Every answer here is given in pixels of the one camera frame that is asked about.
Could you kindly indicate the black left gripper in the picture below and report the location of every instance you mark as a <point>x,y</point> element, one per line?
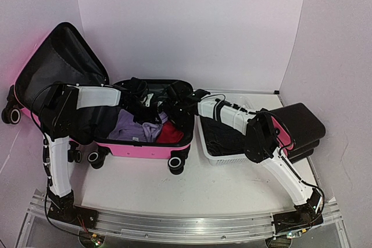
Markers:
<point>151,117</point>

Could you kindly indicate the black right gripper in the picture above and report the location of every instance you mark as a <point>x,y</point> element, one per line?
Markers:
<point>170,108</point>

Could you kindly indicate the pink hard-shell kids suitcase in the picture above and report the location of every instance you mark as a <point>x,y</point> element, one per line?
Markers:
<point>65,56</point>

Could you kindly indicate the lilac purple shirt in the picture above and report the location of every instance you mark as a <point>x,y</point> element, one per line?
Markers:
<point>127,129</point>

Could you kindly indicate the black denim jeans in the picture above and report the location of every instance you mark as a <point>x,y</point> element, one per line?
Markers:
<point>221,140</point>

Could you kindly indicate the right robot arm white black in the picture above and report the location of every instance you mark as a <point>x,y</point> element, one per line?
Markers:
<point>272,138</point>

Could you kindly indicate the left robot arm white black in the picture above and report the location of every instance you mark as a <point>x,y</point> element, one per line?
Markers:
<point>56,109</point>

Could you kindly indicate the red garment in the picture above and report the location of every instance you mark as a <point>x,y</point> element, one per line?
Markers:
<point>169,134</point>

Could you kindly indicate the white perforated plastic basket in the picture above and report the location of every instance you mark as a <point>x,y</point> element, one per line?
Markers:
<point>219,160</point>

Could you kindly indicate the pink and black drawer organizer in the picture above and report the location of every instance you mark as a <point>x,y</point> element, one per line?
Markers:
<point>298,129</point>

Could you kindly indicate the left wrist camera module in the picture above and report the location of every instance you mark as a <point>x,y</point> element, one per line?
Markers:
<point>147,100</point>

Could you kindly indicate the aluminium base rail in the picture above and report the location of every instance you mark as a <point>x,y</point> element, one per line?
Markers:
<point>178,229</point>

